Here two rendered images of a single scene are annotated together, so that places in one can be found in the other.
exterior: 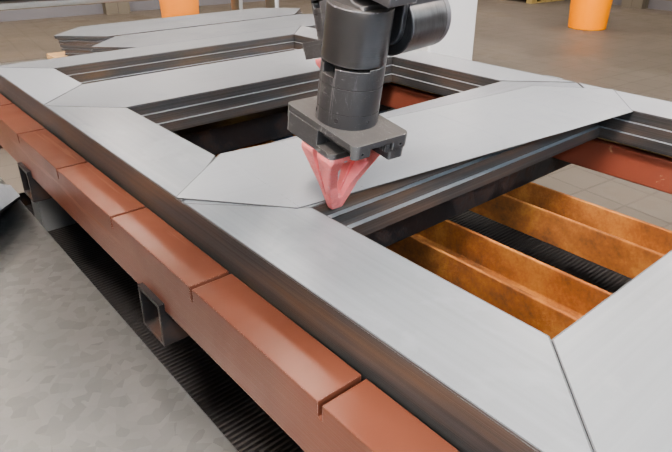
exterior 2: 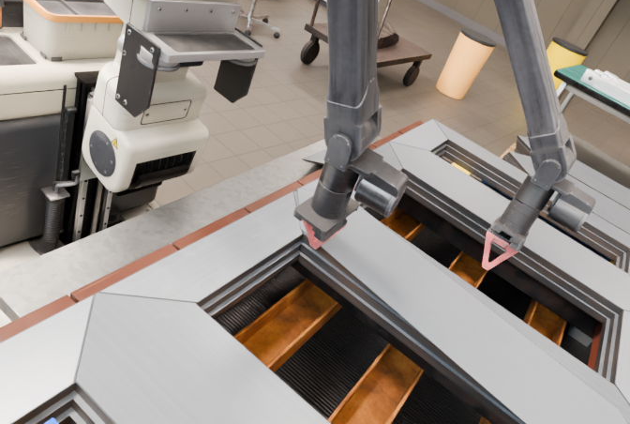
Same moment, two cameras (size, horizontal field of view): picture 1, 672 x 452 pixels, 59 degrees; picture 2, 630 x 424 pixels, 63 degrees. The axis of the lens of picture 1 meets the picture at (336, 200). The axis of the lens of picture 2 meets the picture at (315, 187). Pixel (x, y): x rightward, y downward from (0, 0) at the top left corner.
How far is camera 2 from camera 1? 0.70 m
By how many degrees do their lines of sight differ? 55
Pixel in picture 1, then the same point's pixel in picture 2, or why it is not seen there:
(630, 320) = (214, 340)
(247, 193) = not seen: hidden behind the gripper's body
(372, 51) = (326, 178)
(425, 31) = (366, 198)
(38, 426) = (209, 212)
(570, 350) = (187, 307)
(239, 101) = (464, 220)
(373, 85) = (324, 195)
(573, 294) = not seen: outside the picture
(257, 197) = not seen: hidden behind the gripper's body
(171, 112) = (422, 189)
